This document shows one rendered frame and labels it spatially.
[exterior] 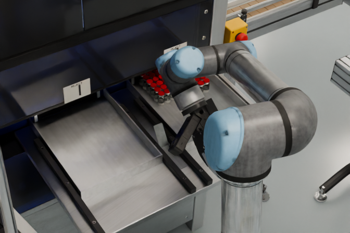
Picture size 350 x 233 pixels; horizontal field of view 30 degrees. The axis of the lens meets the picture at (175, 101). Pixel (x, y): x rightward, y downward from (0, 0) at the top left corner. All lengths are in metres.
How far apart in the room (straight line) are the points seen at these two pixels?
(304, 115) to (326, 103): 2.22
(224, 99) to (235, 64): 0.54
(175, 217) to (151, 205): 0.89
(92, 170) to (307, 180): 1.46
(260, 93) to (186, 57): 0.24
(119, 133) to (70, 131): 0.15
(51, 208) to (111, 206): 0.46
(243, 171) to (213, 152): 0.07
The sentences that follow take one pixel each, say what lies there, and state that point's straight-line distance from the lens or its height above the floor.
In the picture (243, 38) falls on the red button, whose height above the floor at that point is 1.01.
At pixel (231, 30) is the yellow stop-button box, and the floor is 1.03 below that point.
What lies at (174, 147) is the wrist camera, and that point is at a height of 1.08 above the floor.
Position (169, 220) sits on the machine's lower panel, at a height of 0.17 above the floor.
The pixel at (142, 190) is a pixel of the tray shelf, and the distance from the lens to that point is 1.82.
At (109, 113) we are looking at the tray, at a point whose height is 0.88.
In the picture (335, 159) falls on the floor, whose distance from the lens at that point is 3.23.
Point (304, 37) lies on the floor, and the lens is 3.94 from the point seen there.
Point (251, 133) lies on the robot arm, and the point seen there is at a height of 1.41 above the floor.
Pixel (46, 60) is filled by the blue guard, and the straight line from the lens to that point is 1.79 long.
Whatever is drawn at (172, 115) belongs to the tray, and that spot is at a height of 0.88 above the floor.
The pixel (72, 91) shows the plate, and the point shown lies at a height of 1.02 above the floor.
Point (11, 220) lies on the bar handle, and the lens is 1.31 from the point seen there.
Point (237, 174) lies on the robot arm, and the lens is 1.28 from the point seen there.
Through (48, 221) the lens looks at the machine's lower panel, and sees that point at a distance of 2.25.
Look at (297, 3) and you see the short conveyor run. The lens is 2.50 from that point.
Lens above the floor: 2.28
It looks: 42 degrees down
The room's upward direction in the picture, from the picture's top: 3 degrees clockwise
